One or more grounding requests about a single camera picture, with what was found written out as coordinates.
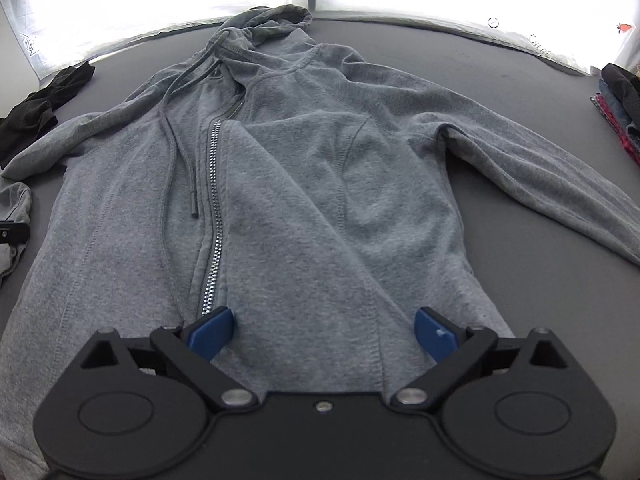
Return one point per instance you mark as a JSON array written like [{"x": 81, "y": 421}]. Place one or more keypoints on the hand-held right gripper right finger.
[{"x": 434, "y": 332}]

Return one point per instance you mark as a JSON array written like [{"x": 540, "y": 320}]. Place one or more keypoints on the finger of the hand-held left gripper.
[{"x": 12, "y": 233}]

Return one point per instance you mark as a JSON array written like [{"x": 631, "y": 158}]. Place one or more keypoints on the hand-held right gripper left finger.
[{"x": 216, "y": 332}]

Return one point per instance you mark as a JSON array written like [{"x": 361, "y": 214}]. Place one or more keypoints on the grey zip hoodie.
[{"x": 300, "y": 185}]

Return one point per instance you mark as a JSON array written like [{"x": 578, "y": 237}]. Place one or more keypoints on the black cloth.
[{"x": 40, "y": 105}]

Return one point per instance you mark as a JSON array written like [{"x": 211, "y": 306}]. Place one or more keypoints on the red patterned cloth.
[{"x": 612, "y": 112}]

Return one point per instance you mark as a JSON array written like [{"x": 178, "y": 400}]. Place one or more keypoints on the folded blue cloth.
[{"x": 631, "y": 122}]

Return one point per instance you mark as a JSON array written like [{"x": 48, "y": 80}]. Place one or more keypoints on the folded black garment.
[{"x": 622, "y": 87}]

